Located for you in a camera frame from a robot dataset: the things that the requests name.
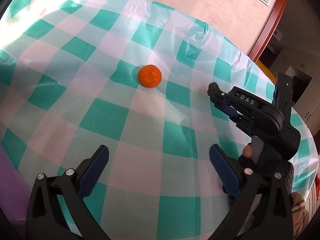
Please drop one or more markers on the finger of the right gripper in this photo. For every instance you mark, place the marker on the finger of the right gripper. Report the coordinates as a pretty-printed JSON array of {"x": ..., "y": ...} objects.
[
  {"x": 216, "y": 95},
  {"x": 228, "y": 110}
]

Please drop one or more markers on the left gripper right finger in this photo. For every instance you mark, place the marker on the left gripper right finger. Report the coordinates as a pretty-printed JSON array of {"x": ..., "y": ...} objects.
[{"x": 262, "y": 208}]

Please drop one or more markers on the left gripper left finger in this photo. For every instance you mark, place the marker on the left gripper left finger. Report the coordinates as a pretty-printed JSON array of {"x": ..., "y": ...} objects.
[{"x": 45, "y": 219}]

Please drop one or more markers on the small orange mandarin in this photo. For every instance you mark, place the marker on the small orange mandarin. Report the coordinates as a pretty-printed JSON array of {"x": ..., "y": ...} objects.
[{"x": 149, "y": 76}]

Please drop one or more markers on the operator hand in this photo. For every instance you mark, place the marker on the operator hand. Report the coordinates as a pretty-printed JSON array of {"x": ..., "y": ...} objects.
[{"x": 247, "y": 152}]

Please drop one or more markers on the teal white checkered tablecloth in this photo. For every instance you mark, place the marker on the teal white checkered tablecloth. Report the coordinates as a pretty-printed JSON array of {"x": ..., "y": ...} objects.
[{"x": 69, "y": 83}]

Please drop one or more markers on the red wooden door frame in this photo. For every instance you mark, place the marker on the red wooden door frame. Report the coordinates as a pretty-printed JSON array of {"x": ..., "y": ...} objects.
[{"x": 268, "y": 30}]

